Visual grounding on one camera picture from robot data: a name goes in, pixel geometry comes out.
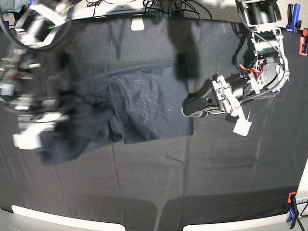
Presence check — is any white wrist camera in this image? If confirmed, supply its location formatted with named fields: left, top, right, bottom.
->
left=13, top=123, right=54, bottom=150
left=233, top=118, right=252, bottom=137

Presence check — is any black felt table cover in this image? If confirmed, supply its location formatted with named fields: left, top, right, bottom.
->
left=0, top=18, right=308, bottom=231

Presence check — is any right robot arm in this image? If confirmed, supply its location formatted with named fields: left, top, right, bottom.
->
left=0, top=0, right=77, bottom=133

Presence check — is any blue clamp far right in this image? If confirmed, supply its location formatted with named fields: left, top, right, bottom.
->
left=286, top=3, right=301, bottom=33

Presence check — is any blue clamp near right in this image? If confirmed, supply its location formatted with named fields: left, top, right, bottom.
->
left=286, top=192, right=305, bottom=231

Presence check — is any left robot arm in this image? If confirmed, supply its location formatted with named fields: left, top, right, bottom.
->
left=181, top=0, right=290, bottom=119

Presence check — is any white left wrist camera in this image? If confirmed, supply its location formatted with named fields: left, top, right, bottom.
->
left=233, top=118, right=252, bottom=137

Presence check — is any blue clamp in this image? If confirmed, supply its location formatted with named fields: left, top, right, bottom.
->
left=286, top=192, right=305, bottom=231
left=286, top=3, right=301, bottom=33

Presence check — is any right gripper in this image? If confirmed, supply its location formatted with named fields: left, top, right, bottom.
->
left=14, top=106, right=69, bottom=134

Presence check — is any black cable bundle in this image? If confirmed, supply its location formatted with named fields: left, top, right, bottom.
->
left=142, top=0, right=213, bottom=20

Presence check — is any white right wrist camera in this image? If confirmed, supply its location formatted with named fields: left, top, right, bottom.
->
left=13, top=123, right=54, bottom=150

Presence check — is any dark grey t-shirt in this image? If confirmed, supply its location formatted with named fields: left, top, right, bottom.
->
left=38, top=62, right=193, bottom=165

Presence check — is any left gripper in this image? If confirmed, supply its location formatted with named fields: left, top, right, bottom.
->
left=181, top=74, right=252, bottom=121

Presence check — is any red clamp far right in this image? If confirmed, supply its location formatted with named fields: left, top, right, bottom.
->
left=298, top=28, right=308, bottom=56

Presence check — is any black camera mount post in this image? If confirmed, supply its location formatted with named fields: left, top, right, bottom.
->
left=167, top=17, right=200, bottom=80

